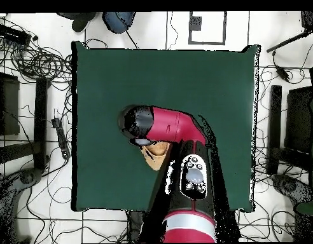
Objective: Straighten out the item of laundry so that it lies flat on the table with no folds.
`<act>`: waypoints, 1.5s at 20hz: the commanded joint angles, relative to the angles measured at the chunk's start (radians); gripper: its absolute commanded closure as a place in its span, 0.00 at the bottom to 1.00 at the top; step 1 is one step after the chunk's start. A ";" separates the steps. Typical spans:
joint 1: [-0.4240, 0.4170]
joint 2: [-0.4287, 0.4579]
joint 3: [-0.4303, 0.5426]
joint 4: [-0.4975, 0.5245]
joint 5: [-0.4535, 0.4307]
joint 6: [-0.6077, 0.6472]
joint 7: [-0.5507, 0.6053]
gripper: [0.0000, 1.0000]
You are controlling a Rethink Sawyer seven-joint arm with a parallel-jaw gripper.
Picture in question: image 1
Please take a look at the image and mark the dark green table cloth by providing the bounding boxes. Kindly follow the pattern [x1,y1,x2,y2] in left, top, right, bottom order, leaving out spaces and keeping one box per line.
[71,41,261,213]

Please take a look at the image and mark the black tripod leg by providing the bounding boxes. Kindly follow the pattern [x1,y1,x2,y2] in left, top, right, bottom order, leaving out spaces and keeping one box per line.
[266,10,313,53]

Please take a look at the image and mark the black network switch box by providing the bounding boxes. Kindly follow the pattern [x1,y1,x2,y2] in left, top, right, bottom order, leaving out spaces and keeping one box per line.
[0,24,32,46]

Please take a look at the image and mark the black cable tangle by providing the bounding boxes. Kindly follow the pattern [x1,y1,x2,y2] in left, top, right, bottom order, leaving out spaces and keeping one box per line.
[0,15,74,86]

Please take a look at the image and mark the black stand frame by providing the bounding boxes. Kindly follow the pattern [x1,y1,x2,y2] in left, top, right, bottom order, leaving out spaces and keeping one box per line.
[0,54,51,172]
[267,85,313,176]

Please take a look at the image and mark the tan terry towel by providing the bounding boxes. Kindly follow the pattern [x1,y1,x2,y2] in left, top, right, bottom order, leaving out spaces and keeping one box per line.
[140,140,172,172]

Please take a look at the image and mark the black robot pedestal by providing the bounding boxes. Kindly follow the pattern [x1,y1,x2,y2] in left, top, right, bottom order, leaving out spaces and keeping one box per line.
[127,210,148,243]

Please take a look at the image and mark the person's right leg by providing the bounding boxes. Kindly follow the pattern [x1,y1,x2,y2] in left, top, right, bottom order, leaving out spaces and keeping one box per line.
[57,11,97,33]

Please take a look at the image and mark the grey square floor frame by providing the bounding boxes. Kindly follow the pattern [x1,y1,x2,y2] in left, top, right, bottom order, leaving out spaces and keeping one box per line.
[188,11,227,46]

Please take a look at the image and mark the black power adapter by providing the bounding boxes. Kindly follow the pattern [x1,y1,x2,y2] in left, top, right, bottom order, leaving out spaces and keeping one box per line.
[275,65,291,83]

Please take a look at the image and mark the grey office chair base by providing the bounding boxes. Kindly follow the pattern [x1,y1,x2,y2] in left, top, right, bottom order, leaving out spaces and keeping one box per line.
[270,173,313,205]
[0,167,44,243]

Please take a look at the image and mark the black power strip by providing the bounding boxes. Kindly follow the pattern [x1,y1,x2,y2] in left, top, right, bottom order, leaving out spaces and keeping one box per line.
[51,117,71,160]

